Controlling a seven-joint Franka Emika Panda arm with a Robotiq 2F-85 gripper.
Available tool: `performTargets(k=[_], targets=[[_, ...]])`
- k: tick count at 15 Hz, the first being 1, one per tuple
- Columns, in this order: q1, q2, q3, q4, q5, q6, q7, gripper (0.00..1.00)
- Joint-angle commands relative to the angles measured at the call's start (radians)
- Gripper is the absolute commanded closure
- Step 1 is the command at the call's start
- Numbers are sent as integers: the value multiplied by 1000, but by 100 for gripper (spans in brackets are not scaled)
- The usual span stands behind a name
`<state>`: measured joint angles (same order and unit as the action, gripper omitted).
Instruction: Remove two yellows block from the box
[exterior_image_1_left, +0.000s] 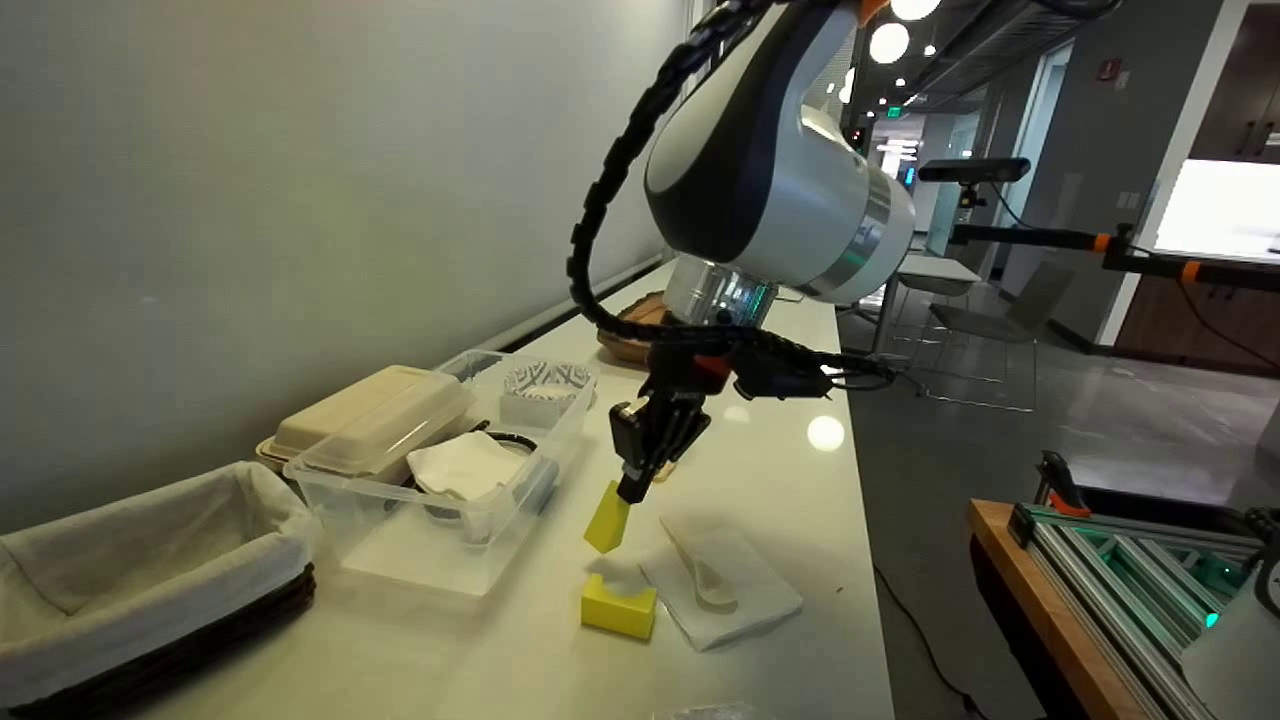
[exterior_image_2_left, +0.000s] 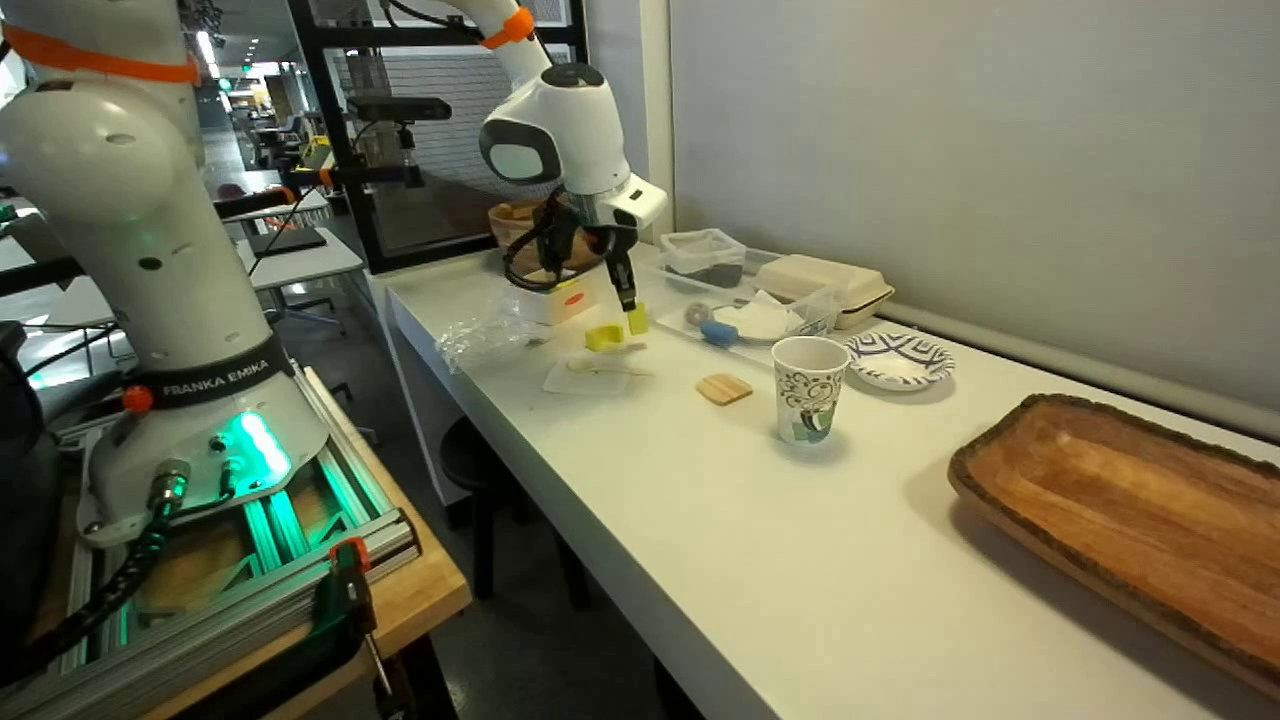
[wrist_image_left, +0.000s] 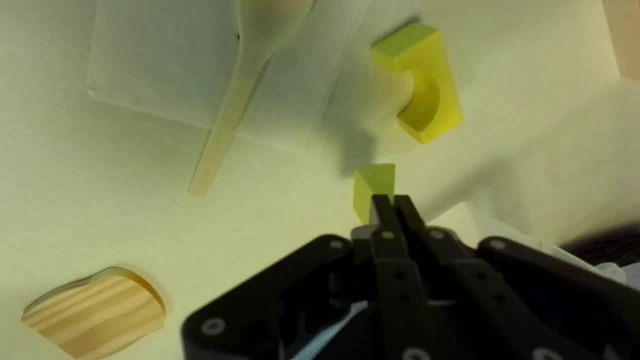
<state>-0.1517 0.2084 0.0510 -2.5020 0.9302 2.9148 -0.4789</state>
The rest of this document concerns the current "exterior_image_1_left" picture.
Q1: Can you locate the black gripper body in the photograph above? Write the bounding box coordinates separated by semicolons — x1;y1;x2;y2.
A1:
607;321;890;465

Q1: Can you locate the yellow triangular block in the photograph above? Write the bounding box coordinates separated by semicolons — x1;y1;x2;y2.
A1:
585;485;626;551

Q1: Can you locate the yellow arch block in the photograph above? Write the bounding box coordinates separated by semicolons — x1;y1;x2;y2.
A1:
579;571;656;643

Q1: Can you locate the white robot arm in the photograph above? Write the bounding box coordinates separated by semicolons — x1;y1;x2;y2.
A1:
569;0;910;503

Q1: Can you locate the wooden serving tray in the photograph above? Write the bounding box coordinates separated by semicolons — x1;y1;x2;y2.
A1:
593;288;676;371

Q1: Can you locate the white paper napkin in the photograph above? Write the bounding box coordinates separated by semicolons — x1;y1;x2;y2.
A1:
595;517;802;652

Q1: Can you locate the clear plastic tray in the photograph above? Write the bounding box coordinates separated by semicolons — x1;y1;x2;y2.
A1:
282;354;595;601

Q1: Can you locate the woven wicker basket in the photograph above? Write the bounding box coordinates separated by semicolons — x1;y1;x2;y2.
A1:
0;459;320;713

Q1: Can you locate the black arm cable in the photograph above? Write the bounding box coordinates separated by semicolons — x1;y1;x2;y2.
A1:
565;0;776;344

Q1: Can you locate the aluminium robot base mount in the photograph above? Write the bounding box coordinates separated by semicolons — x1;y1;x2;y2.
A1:
968;452;1280;720

